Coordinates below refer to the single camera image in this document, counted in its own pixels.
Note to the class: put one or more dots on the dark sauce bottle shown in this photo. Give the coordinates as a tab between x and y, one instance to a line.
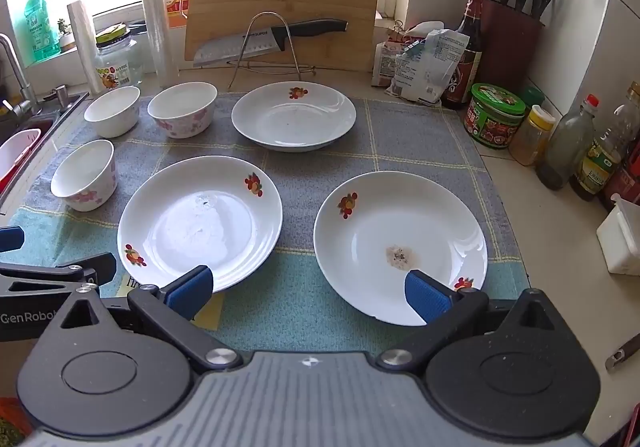
467	67

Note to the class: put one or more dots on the metal tool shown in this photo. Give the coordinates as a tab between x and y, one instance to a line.
620	354

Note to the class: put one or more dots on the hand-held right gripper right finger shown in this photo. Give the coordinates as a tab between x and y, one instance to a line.
425	297

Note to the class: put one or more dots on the metal faucet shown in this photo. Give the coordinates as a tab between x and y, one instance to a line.
15	72

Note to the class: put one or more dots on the metal sink knob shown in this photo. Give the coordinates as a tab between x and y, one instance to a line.
62	97

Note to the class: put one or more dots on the dark red knife block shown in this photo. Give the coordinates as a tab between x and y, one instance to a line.
505	42

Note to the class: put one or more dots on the dark red bottle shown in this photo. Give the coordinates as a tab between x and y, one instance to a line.
625	182

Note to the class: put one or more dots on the red colander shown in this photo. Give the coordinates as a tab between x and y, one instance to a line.
15	152

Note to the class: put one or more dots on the oil bottle with yellow label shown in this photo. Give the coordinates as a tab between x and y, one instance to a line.
600	162

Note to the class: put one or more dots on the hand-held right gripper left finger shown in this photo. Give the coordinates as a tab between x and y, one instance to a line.
192	289

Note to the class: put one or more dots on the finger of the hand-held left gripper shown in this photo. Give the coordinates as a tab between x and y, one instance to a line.
10	239
95	269

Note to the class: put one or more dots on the small potted plant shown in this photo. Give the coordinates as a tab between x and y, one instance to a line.
65	34

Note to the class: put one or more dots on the white pink floral bowl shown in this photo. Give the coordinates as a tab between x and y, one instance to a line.
182	124
87	192

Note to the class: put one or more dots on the white plastic container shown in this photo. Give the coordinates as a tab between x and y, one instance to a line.
620	242

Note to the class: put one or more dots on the glass jar with green lid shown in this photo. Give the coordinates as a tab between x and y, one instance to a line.
117	67

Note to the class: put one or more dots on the green soap bottle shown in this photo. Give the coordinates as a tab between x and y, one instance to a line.
40	27

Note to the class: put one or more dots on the roll of clear plastic bags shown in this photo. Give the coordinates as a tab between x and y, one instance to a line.
157	27
82	42

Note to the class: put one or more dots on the grey checked cloth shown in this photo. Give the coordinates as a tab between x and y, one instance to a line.
400	142

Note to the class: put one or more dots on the glass bottle with red cap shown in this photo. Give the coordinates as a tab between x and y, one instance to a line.
565	147

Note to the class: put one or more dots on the white plate with fruit print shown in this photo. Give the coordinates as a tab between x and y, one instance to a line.
295	117
200	222
390	227

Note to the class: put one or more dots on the white printed food bag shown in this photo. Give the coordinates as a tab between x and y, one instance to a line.
430	67

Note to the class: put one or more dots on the spice jar with yellow lid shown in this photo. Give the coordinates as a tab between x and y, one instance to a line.
532	137

